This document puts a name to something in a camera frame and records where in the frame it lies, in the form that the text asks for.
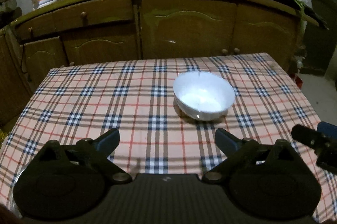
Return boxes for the patterned white ceramic bowl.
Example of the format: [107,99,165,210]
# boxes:
[173,71,236,122]

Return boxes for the black long-handled tool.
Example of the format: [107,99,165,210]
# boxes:
[300,7,330,30]

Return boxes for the large steel plate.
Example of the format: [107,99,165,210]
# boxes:
[10,164,28,217]

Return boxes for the wooden double-door cabinet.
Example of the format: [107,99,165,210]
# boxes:
[135,0,307,77]

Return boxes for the plaid tablecloth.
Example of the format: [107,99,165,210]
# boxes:
[0,53,337,224]

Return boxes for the black power cable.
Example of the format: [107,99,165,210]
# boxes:
[20,41,33,82]

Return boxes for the dark green door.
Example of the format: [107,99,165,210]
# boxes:
[300,0,337,75]

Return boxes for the narrow wooden cabinet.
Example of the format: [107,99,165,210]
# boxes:
[0,27,35,130]

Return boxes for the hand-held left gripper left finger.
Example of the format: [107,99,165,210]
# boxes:
[35,128,133,184]

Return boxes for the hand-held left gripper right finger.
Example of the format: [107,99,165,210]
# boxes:
[202,128,301,184]

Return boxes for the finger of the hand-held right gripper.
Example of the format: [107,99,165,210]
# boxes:
[317,121,337,139]
[291,125,330,150]

